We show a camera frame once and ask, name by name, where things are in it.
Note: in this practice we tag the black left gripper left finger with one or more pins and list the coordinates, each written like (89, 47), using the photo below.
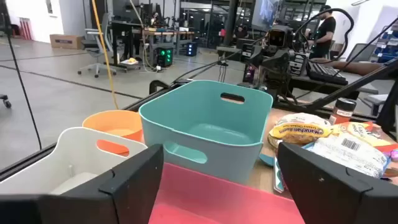
(93, 205)

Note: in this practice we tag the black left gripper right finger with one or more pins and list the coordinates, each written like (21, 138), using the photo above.
(326, 193)

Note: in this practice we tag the blue ramen noodle pack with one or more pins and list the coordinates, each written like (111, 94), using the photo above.
(351, 155)

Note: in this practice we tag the red Maruchan ramen pack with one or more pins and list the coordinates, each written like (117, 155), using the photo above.
(298, 132)

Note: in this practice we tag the teal silicone spoon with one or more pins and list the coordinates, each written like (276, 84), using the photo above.
(266, 159)

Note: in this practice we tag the orange spice jar black lid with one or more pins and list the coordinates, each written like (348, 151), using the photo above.
(342, 112)

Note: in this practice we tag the person's forearm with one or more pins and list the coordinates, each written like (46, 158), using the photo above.
(357, 68)

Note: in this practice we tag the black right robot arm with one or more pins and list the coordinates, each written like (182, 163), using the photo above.
(276, 88)

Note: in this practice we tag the black backlit keyboard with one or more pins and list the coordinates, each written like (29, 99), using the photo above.
(323, 73)

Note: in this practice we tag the person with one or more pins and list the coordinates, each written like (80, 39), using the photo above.
(325, 31)

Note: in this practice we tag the black column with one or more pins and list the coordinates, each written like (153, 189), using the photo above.
(230, 21)

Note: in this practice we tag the light grey plastic bin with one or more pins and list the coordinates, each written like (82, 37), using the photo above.
(71, 149)

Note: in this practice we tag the computer tower blue lights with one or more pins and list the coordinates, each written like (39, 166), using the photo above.
(191, 49)

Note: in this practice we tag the orange plastic bowl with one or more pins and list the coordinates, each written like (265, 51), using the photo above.
(112, 119)

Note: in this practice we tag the teal plastic bin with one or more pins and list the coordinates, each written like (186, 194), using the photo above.
(202, 118)

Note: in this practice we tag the red plastic tray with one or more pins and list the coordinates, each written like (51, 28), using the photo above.
(217, 199)

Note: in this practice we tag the blue bin shelf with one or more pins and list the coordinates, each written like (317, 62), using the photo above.
(387, 43)

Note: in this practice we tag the computer tower green lights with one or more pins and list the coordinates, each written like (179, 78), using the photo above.
(164, 56)

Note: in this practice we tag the wooden top desk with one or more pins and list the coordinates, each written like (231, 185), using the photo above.
(168, 32)

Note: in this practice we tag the black chair caster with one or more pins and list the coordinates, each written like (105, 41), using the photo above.
(6, 104)

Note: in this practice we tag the grey office chair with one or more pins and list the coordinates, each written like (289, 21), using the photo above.
(96, 46)

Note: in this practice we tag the black standing desk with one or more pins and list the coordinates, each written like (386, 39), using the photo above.
(119, 28)

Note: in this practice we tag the cardboard box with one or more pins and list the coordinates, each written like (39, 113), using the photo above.
(66, 41)

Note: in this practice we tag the red rack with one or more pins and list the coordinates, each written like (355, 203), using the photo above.
(26, 29)

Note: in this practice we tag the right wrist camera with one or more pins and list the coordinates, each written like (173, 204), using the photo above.
(280, 37)

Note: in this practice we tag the wall screen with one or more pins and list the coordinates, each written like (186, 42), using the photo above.
(262, 14)

